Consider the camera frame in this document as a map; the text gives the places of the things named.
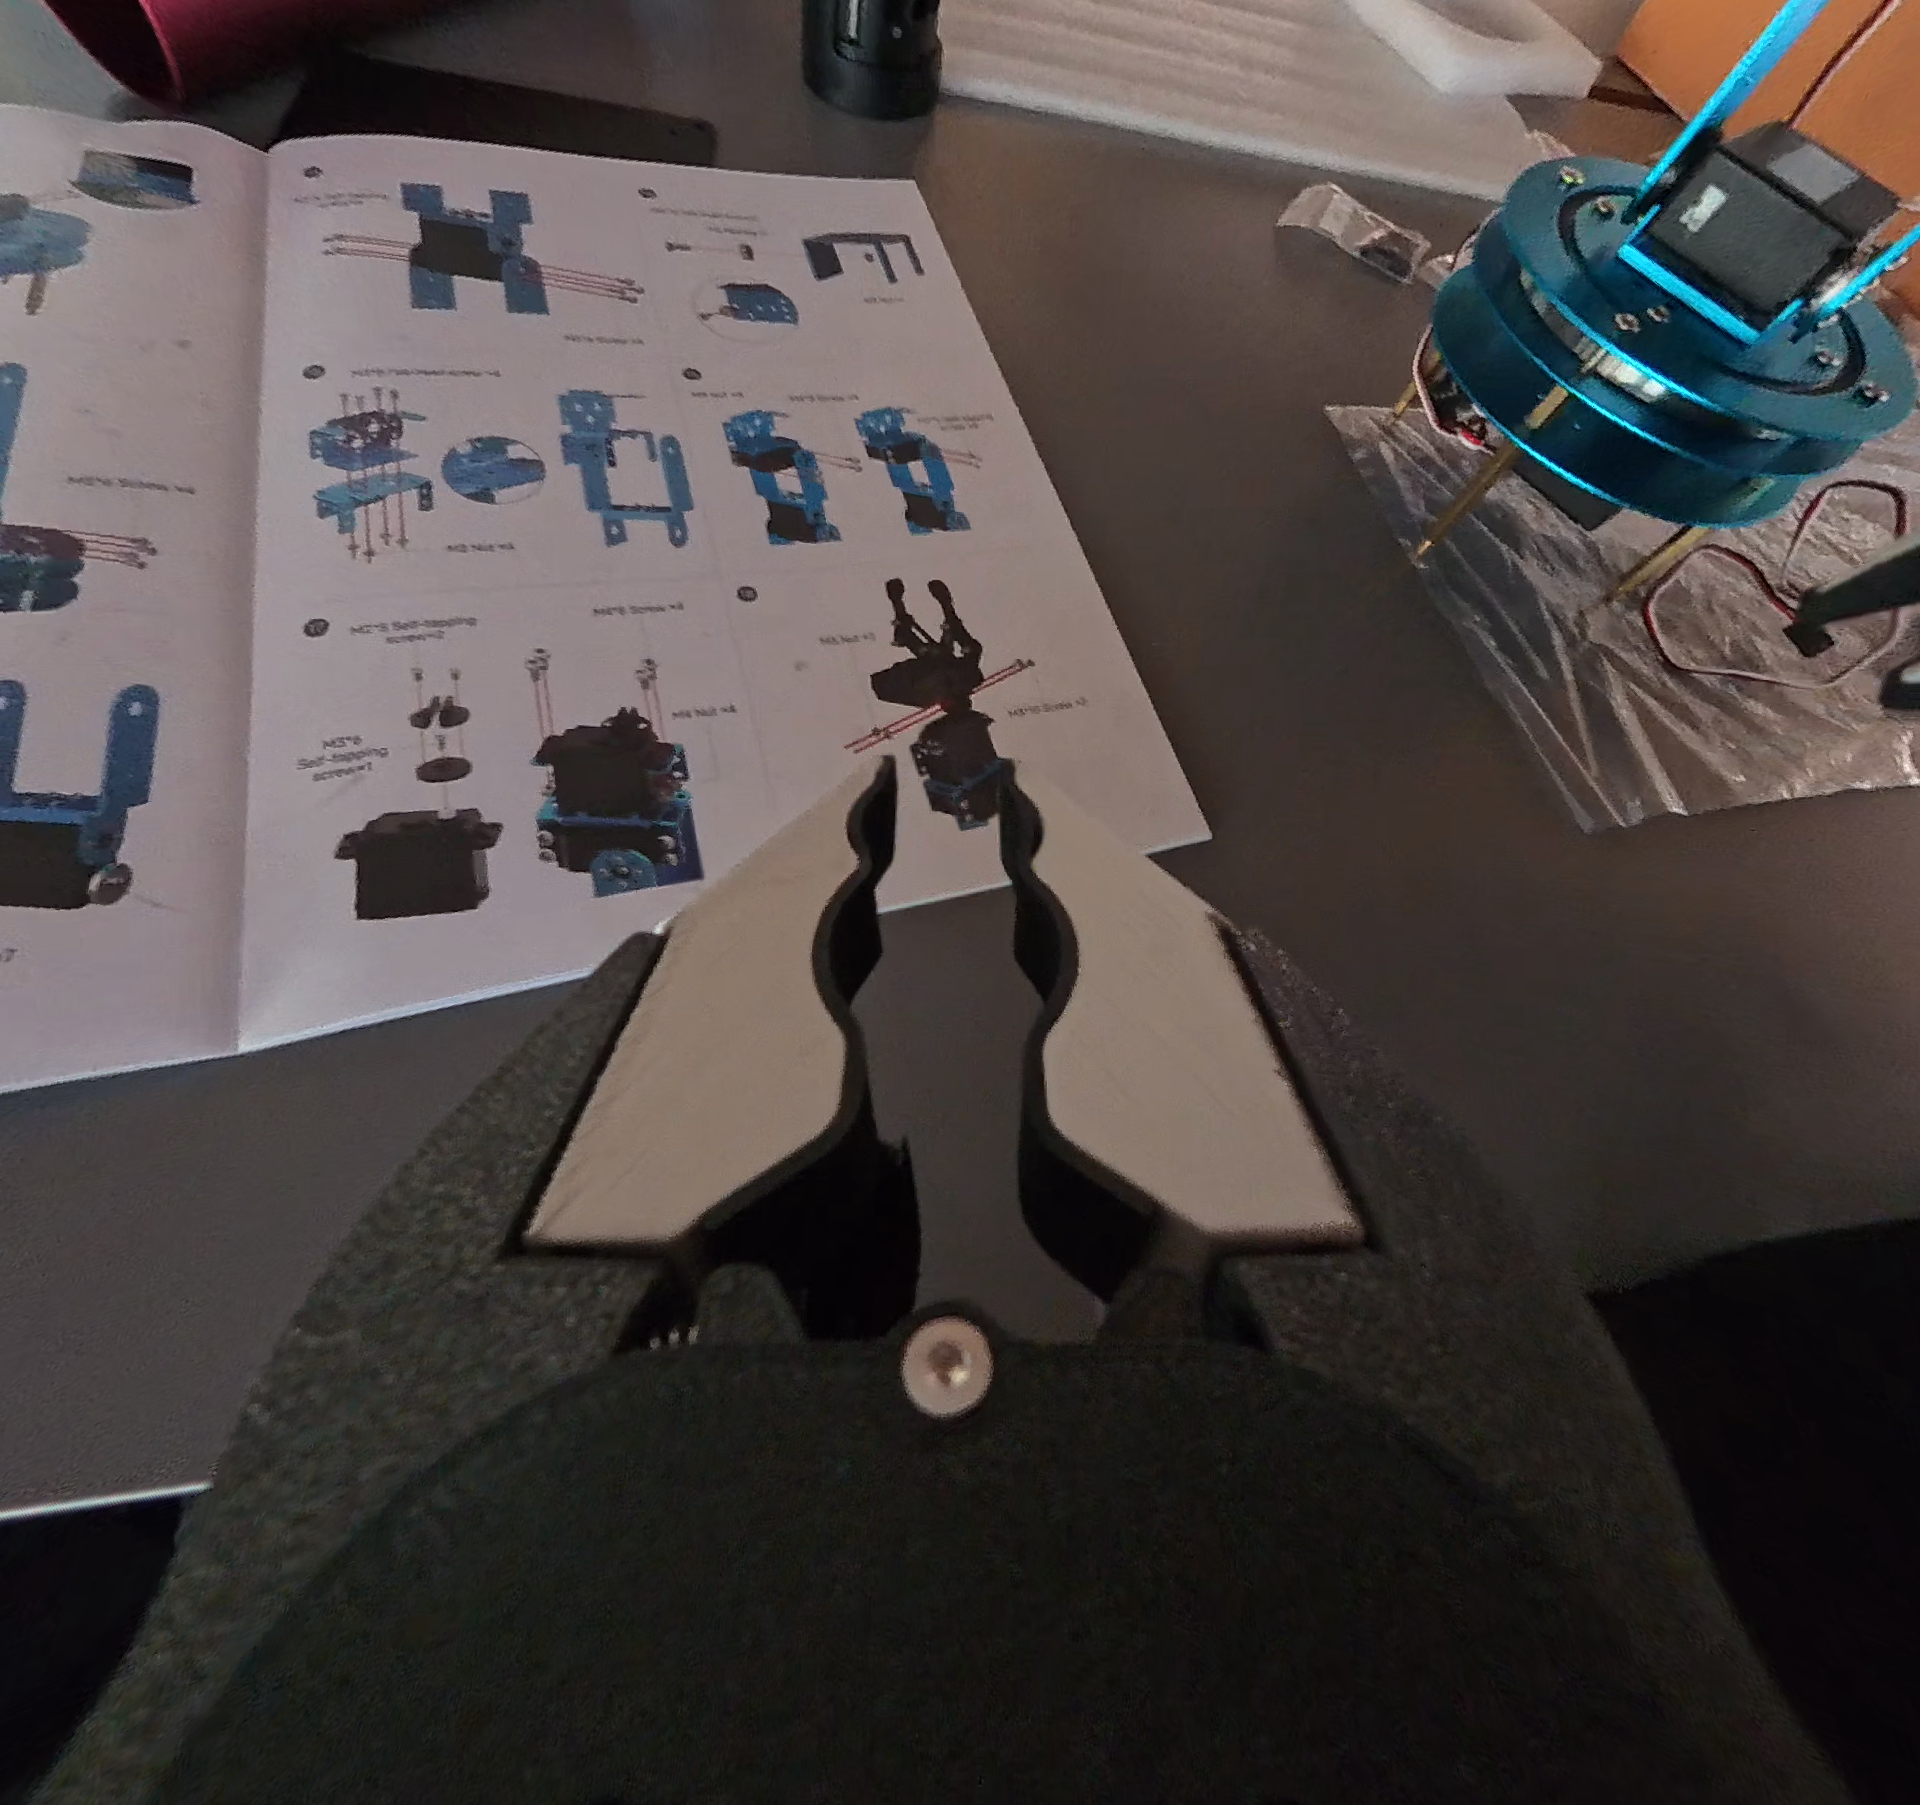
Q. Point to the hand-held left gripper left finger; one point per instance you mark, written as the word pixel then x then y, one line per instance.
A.
pixel 705 1086

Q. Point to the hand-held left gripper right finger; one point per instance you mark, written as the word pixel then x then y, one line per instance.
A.
pixel 1185 1086

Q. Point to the blue toy robot arm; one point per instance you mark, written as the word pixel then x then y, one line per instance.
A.
pixel 1620 382

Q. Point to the large clear plastic bag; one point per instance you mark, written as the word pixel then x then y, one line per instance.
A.
pixel 1574 666

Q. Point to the dark cloth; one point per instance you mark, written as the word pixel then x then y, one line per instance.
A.
pixel 1785 1460

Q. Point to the open instruction booklet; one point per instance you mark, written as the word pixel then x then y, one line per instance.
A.
pixel 600 382

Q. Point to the clear bag with black part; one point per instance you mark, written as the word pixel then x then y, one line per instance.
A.
pixel 1373 245

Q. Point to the white foam sheet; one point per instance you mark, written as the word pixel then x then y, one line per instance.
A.
pixel 1140 20

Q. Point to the black cylindrical bottle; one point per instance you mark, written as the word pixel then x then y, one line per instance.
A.
pixel 878 20

